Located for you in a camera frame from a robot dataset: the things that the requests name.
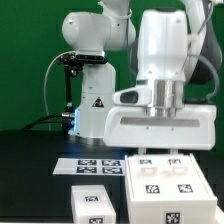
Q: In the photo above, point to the white cabinet body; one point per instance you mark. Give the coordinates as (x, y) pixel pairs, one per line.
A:
(171, 209)

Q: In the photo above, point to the white cabinet top block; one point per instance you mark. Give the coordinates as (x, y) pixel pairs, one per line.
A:
(91, 205)

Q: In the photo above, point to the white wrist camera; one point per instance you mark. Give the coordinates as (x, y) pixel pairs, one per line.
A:
(136, 96)

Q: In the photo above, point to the black camera on stand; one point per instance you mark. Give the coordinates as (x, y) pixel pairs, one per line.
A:
(76, 60)

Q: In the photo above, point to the white marker sheet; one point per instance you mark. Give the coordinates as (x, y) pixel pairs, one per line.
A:
(106, 167)

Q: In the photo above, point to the white door panel with knob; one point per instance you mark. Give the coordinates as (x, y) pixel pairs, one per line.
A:
(146, 177)

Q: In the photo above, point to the black camera stand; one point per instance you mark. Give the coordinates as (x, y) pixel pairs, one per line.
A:
(68, 89)

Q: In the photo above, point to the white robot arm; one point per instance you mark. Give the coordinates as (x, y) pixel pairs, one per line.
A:
(134, 77)

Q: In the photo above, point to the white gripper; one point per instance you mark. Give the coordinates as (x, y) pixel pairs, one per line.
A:
(192, 128)

